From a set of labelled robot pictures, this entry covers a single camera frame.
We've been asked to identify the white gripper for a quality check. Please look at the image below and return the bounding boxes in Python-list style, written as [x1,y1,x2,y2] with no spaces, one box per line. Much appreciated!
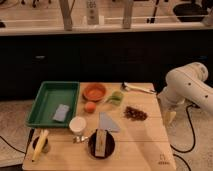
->
[157,92,185,125]

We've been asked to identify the dark red grape bunch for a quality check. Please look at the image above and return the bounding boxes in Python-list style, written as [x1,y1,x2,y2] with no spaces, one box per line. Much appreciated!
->
[124,106,148,121]

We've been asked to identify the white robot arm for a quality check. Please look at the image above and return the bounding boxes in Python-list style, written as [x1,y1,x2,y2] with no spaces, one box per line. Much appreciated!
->
[157,62,213,125]

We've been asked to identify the blue triangular cloth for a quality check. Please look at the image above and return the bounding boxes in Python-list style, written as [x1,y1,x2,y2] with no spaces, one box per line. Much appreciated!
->
[99,112,120,132]

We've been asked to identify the black plate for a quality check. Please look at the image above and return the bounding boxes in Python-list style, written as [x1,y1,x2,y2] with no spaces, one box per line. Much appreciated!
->
[88,129,115,159]

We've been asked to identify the wooden block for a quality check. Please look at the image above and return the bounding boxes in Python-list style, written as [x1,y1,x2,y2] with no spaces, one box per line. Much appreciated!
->
[95,129,107,157]

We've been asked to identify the orange bowl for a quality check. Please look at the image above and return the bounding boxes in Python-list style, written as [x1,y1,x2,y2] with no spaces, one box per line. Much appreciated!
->
[83,83,106,102]

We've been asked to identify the orange fruit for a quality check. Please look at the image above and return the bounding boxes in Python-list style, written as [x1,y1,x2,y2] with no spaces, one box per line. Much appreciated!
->
[84,101,96,113]

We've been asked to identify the white cup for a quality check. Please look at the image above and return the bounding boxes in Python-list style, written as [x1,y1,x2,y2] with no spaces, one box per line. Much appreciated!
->
[69,116,87,135]

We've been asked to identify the metal clip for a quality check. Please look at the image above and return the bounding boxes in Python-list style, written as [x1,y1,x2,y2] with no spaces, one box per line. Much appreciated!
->
[73,136,89,143]

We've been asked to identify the blue sponge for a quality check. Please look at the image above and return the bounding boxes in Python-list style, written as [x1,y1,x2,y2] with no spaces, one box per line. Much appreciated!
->
[53,104,70,122]

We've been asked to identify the green plastic tray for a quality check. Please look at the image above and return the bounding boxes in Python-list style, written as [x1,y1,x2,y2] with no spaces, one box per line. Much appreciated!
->
[26,81,80,128]

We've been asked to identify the yellow banana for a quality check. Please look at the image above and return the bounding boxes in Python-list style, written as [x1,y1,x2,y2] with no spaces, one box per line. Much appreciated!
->
[32,129,49,162]

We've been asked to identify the small dark bowl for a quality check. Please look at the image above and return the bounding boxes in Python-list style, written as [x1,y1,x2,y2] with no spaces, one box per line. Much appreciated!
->
[33,137,50,153]

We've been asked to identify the black cable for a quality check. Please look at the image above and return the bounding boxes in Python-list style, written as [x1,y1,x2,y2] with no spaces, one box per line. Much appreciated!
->
[170,103,201,171]
[0,128,35,156]

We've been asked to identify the black cable left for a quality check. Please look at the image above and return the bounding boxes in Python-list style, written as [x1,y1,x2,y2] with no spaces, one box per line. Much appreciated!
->
[0,128,35,156]

